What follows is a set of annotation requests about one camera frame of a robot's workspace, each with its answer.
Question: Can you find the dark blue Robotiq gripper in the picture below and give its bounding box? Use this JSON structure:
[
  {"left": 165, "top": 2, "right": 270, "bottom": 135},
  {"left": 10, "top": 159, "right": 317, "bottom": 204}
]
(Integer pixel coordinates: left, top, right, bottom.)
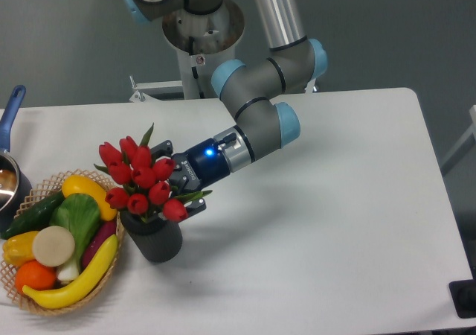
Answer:
[{"left": 150, "top": 138, "right": 231, "bottom": 218}]

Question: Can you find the red tulip bouquet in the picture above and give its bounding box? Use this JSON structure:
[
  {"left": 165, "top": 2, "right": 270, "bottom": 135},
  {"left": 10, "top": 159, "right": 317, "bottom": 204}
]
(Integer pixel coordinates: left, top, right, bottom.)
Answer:
[{"left": 94, "top": 127, "right": 212, "bottom": 223}]

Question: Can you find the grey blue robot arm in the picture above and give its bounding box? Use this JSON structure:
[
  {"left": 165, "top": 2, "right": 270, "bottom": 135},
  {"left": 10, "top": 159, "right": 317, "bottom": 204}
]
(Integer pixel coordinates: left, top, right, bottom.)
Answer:
[{"left": 124, "top": 0, "right": 327, "bottom": 222}]

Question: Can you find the dark grey ribbed vase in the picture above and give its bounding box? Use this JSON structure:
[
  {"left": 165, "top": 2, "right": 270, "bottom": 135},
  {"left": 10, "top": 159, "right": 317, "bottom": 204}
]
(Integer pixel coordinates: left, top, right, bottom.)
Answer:
[{"left": 119, "top": 211, "right": 183, "bottom": 263}]

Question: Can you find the purple sweet potato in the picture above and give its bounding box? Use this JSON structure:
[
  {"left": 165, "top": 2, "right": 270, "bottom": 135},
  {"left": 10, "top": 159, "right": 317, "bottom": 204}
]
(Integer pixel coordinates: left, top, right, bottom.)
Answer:
[{"left": 81, "top": 219, "right": 117, "bottom": 269}]

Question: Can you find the green bok choy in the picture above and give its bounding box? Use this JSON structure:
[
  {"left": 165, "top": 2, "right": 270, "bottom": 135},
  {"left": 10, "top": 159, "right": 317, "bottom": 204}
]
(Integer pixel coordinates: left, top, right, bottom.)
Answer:
[{"left": 49, "top": 194, "right": 100, "bottom": 284}]

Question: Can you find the yellow squash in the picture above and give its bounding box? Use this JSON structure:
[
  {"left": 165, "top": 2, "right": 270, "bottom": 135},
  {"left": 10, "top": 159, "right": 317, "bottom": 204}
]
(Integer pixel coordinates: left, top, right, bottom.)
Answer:
[{"left": 61, "top": 174, "right": 117, "bottom": 221}]

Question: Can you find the woven wicker basket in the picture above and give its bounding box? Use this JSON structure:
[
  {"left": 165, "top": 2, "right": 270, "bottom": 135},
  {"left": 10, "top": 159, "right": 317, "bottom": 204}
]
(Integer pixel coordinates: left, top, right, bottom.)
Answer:
[{"left": 1, "top": 169, "right": 125, "bottom": 316}]

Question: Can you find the beige round disc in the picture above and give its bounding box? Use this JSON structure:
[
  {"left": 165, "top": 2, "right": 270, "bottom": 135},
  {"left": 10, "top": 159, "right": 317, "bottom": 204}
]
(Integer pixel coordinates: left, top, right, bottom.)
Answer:
[{"left": 32, "top": 226, "right": 75, "bottom": 267}]

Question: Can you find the dark green cucumber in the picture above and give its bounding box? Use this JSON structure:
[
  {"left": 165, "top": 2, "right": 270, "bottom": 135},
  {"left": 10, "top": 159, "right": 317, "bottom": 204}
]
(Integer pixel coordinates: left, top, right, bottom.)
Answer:
[{"left": 1, "top": 192, "right": 65, "bottom": 240}]

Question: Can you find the yellow banana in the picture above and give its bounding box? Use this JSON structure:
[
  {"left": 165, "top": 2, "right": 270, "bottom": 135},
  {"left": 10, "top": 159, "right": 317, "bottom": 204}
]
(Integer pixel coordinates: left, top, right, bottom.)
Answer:
[{"left": 22, "top": 234, "right": 119, "bottom": 310}]

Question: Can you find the orange fruit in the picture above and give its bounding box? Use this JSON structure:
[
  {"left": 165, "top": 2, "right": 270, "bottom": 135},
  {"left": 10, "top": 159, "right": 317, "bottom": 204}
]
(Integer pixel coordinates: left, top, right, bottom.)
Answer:
[{"left": 15, "top": 261, "right": 57, "bottom": 293}]

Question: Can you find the yellow bell pepper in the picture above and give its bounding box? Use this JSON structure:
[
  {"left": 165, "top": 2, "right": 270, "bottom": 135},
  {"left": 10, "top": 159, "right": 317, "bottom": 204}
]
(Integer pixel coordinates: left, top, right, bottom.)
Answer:
[{"left": 2, "top": 231, "right": 39, "bottom": 267}]

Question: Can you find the black device at table edge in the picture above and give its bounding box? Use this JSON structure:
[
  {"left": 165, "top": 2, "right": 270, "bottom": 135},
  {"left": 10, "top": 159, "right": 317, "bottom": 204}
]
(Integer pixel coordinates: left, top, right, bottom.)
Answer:
[{"left": 448, "top": 279, "right": 475, "bottom": 319}]

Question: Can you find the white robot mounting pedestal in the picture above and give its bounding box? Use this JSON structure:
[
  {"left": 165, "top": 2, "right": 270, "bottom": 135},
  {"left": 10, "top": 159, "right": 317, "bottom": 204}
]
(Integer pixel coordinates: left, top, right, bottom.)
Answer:
[{"left": 128, "top": 0, "right": 320, "bottom": 103}]

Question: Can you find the blue handled saucepan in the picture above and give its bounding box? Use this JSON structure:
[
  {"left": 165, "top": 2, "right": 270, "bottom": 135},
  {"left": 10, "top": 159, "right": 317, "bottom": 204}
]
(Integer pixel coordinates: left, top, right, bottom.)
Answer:
[{"left": 1, "top": 85, "right": 32, "bottom": 232}]

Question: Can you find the white frame at right edge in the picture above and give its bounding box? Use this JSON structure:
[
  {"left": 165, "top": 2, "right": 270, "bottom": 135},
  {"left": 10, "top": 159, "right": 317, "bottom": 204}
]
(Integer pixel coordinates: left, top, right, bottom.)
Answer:
[{"left": 440, "top": 105, "right": 475, "bottom": 177}]

